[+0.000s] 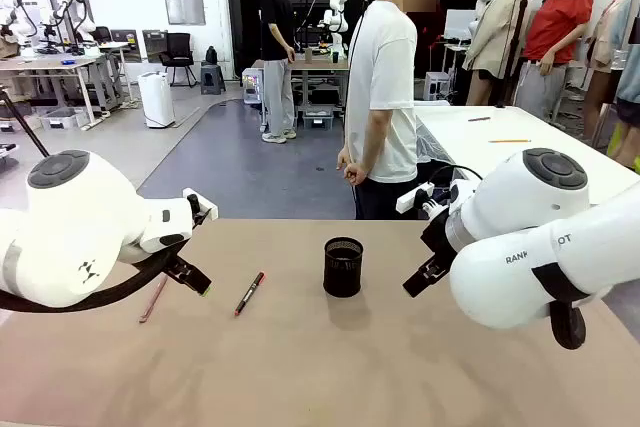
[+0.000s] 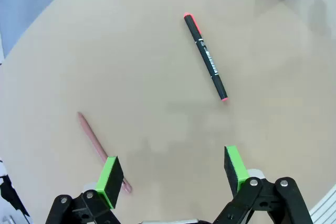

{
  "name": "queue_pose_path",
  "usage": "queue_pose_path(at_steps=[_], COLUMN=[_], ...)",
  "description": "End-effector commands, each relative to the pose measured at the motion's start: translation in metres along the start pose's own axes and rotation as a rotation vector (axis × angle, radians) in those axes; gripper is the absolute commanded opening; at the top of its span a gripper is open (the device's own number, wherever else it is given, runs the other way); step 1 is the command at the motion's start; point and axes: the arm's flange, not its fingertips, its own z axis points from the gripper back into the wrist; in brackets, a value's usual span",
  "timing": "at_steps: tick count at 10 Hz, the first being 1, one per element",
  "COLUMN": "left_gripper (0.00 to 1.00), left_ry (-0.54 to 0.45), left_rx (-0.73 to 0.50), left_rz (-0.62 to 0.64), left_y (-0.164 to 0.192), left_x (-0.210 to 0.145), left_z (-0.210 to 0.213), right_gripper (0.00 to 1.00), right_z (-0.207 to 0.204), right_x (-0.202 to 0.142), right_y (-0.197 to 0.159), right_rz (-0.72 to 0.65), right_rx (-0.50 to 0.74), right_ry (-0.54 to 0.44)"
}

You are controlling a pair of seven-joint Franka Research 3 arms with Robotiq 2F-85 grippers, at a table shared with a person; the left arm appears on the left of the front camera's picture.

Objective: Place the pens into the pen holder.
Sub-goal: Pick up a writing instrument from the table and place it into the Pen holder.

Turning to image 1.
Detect desk with white legs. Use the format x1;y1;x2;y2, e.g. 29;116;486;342
0;56;109;129

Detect white background robot with cables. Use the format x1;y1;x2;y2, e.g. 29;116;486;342
48;0;97;56
0;0;39;56

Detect white board on stand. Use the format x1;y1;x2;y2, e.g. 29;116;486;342
443;9;481;43

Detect person in white t-shirt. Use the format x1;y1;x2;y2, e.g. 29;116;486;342
337;0;437;221

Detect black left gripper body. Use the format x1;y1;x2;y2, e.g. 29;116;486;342
162;252;194;282

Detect grey step stool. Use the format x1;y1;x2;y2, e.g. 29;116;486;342
199;61;227;96

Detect black mesh pen holder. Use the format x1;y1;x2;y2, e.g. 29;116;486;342
322;237;365;298

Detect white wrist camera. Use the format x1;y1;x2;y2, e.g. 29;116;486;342
395;181;436;214
182;187;220;222

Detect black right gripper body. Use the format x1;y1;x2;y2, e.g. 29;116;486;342
421;205;462;269

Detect thin black camera cable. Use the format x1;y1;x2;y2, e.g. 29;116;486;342
428;164;484;186

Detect clear plastic bins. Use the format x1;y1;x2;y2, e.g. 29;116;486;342
39;106;89;131

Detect mannequin in beige coat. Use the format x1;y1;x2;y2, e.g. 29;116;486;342
462;0;532;108

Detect black office chair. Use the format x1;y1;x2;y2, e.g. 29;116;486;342
158;32;199;88

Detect clear plastic sheet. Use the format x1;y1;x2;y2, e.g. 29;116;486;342
415;119;456;164

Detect person black shirt grey trousers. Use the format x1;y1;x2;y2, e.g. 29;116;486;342
258;0;300;145

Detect grey storage bin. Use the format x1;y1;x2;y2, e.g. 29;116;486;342
302;109;335;130

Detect grey background desk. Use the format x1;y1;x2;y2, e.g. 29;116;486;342
97;41;136;108

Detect black camera tripod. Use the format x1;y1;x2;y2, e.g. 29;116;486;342
0;84;51;158

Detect computer case with coloured lights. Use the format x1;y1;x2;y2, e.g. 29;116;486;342
242;68;264;106

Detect grey cabinet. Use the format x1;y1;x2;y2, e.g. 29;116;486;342
142;29;169;66
109;29;137;64

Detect mannequin with bucket hat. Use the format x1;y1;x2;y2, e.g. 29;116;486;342
583;0;640;168

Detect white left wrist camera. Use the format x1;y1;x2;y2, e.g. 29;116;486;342
182;187;220;222

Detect white crate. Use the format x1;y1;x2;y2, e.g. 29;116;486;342
424;71;452;101

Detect black tripod pole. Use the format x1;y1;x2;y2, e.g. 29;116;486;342
497;0;532;109

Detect wooden background desk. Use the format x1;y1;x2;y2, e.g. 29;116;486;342
249;57;351;129

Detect black left arm cable sleeve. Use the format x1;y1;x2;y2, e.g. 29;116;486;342
0;246;171;314

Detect red and black marker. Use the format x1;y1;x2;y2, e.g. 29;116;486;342
233;271;266;318

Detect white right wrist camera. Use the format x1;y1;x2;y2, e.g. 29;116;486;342
395;181;436;214

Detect person's right forearm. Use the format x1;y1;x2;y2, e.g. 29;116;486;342
359;114;393;174

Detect white air purifier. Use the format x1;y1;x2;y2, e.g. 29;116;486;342
137;71;176;129

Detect mauve pencil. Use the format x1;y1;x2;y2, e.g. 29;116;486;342
139;274;169;324

